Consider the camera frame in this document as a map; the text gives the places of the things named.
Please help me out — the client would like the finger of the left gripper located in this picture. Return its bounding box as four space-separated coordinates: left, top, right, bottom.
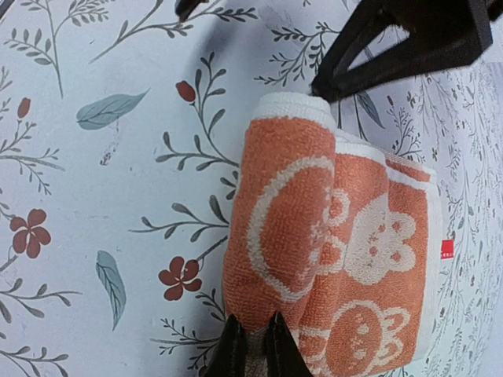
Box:
174 0 207 22
310 0 494 103

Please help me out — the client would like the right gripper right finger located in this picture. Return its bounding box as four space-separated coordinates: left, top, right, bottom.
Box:
264 312 313 377

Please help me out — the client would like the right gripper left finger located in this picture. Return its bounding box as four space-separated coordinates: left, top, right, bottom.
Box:
202 314 247 377

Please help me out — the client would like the orange rabbit pattern towel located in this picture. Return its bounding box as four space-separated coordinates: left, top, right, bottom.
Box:
223 92 442 376

